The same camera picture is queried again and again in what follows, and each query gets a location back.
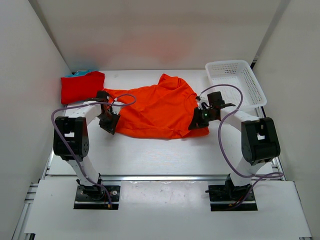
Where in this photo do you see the orange t shirt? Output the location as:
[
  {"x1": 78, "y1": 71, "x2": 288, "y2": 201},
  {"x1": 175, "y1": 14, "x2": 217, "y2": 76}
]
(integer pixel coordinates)
[{"x1": 105, "y1": 73, "x2": 210, "y2": 140}]

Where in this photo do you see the red t shirt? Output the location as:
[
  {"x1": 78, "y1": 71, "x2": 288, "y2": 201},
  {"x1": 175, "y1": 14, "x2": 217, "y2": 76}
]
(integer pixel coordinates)
[{"x1": 60, "y1": 71, "x2": 105, "y2": 105}]

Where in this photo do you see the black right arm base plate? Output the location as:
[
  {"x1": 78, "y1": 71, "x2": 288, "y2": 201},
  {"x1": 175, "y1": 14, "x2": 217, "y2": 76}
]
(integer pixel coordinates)
[{"x1": 205, "y1": 184, "x2": 258, "y2": 212}]

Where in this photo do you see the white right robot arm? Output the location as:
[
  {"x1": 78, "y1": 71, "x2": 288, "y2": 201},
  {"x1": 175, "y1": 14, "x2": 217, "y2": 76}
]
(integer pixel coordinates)
[{"x1": 188, "y1": 92, "x2": 282, "y2": 196}]

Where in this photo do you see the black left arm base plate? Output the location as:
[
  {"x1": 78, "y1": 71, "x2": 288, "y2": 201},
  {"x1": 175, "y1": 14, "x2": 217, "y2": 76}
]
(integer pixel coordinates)
[{"x1": 73, "y1": 185, "x2": 121, "y2": 210}]

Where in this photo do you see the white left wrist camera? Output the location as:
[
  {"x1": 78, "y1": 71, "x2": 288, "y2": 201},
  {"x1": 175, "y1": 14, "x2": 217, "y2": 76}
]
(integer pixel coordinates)
[{"x1": 110, "y1": 101, "x2": 123, "y2": 115}]

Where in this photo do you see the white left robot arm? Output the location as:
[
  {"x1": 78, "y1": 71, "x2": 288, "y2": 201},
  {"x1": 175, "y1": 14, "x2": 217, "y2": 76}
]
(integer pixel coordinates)
[{"x1": 51, "y1": 90, "x2": 121, "y2": 194}]

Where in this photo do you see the white wire rack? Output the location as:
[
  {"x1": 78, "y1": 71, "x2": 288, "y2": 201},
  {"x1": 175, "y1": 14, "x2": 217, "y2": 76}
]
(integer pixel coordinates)
[{"x1": 205, "y1": 60, "x2": 267, "y2": 111}]

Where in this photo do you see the teal t shirt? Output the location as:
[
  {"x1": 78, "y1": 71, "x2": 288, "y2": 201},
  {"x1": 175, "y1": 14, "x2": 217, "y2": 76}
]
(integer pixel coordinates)
[{"x1": 65, "y1": 70, "x2": 92, "y2": 78}]

